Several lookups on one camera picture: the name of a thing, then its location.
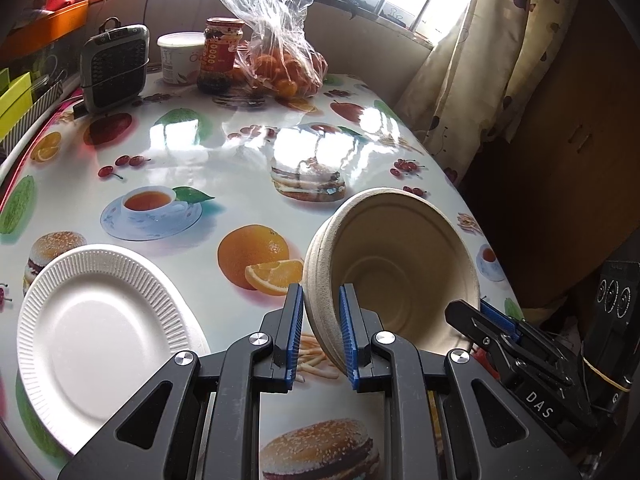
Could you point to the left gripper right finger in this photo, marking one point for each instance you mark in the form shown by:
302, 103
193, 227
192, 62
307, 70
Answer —
358, 327

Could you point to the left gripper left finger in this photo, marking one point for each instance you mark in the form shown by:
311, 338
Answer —
284, 327

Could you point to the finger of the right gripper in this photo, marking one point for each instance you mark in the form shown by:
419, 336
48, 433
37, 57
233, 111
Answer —
474, 325
504, 323

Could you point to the beige paper bowl stack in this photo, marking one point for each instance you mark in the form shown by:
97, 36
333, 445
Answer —
406, 263

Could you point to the wooden cabinet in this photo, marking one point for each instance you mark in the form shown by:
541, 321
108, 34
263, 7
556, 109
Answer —
563, 195

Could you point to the fruit print tablecloth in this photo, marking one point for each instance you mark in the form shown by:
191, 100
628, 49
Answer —
171, 174

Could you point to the white paper plate stack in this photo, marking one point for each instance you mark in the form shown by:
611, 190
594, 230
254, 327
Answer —
94, 326

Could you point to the floral beige curtain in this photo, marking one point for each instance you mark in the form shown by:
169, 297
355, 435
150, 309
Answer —
474, 86

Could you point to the oranges in bag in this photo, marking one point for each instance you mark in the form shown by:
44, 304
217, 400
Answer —
280, 72

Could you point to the clear plastic bag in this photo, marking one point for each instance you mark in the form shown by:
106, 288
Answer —
273, 23

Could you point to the white plastic tub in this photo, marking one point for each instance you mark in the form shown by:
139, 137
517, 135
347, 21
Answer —
180, 57

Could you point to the red labelled glass jar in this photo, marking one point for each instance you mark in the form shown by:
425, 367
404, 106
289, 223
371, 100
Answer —
222, 39

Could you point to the small grey fan heater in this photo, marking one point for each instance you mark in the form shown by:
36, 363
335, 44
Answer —
112, 66

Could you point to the orange plastic tray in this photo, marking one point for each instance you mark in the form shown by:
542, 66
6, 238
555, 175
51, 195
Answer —
40, 33

